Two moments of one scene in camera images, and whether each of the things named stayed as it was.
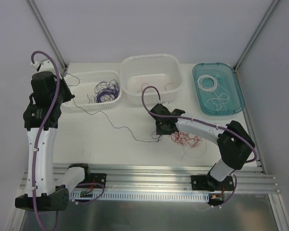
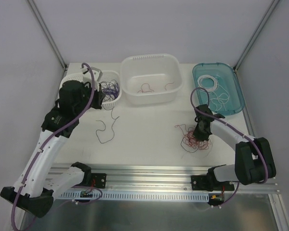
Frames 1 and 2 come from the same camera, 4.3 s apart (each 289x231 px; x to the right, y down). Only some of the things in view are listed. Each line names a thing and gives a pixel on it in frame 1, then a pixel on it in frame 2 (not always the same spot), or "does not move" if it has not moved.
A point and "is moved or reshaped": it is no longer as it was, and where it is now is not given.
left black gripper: (66, 92) to (98, 98)
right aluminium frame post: (273, 6) does not move
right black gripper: (162, 127) to (202, 131)
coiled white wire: (207, 89) does not move
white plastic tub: (163, 70) does not move
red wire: (185, 138) is moved or reshaped
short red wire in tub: (167, 84) does not move
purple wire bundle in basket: (106, 91) does not move
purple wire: (111, 121) to (105, 127)
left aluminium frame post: (48, 34) does not move
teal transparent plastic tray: (218, 88) does not move
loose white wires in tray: (222, 97) does not move
